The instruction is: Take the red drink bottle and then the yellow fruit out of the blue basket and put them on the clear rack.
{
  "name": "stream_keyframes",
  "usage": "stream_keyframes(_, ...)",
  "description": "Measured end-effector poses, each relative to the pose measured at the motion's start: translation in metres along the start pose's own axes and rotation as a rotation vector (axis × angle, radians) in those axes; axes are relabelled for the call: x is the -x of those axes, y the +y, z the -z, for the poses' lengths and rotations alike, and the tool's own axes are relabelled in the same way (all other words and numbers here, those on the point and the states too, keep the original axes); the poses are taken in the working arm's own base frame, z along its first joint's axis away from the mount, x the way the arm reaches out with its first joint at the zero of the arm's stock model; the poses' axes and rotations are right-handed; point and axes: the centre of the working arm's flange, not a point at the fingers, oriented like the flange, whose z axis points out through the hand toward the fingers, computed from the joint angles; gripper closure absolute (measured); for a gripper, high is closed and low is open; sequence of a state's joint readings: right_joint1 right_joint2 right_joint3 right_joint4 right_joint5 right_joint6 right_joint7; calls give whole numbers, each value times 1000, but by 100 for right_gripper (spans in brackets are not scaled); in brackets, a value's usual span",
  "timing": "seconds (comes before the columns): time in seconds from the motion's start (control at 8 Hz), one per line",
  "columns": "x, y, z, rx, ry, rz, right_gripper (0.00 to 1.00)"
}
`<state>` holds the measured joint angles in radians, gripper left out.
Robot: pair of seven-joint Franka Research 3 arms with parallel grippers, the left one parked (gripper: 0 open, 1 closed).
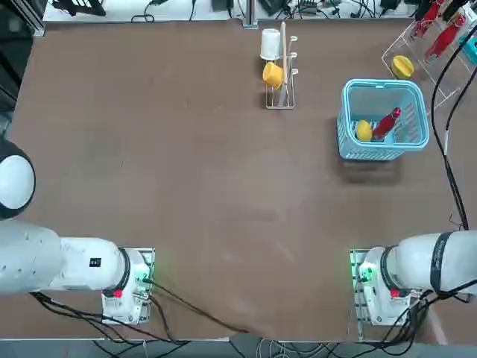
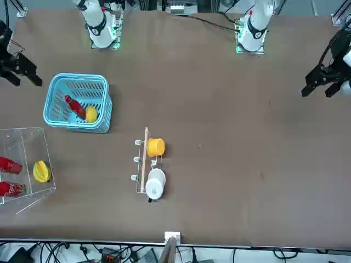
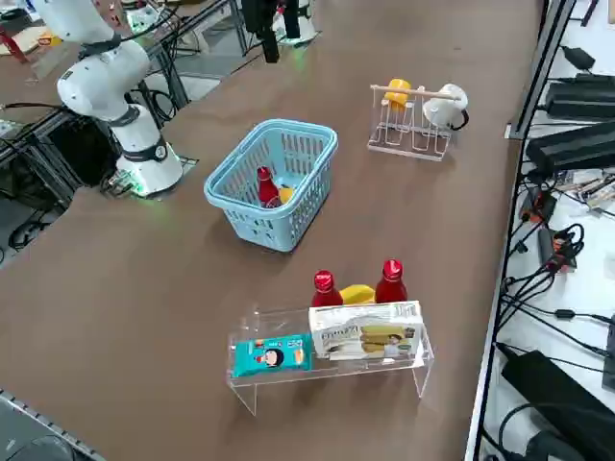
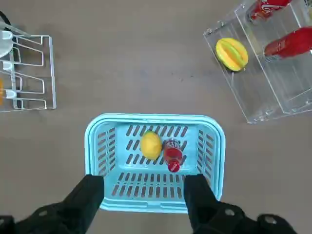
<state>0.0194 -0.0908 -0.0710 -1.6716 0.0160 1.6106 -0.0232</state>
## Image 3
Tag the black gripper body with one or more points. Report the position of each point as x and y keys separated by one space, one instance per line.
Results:
x=259 y=14

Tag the grey aluminium rail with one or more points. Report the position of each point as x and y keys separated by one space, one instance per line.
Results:
x=48 y=421

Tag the small black power adapter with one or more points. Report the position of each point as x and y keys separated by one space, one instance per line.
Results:
x=579 y=57

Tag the black power supply brick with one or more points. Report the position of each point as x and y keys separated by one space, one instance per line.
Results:
x=572 y=146
x=581 y=101

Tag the aluminium profile rail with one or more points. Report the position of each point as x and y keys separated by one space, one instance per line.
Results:
x=543 y=72

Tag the red drink bottle white script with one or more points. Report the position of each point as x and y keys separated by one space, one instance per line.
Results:
x=266 y=189

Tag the red metal stand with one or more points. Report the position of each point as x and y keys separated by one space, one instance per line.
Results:
x=19 y=53

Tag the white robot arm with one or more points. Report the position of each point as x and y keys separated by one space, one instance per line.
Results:
x=105 y=81
x=307 y=26

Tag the yellow lemon toy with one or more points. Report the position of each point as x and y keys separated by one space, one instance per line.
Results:
x=286 y=193

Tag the grey black electronic module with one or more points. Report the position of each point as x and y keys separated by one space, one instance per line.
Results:
x=548 y=245

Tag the yellow cup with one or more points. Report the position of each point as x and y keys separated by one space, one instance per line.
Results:
x=396 y=101

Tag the clear acrylic rack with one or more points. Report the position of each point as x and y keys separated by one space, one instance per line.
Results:
x=365 y=366

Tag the large black power supply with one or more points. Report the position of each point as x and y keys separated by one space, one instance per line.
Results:
x=552 y=389

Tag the teal snack packet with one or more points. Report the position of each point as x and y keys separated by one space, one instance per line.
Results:
x=269 y=357

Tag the blue plastic basket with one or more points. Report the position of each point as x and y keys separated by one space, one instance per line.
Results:
x=269 y=225

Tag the yellow plastic fruit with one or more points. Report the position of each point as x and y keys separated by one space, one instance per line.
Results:
x=356 y=294

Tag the orange black electronic module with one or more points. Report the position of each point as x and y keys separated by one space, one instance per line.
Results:
x=540 y=206

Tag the yellow box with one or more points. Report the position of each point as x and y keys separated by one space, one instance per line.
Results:
x=50 y=38

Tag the white cracker box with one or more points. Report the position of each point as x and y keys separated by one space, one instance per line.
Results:
x=365 y=331

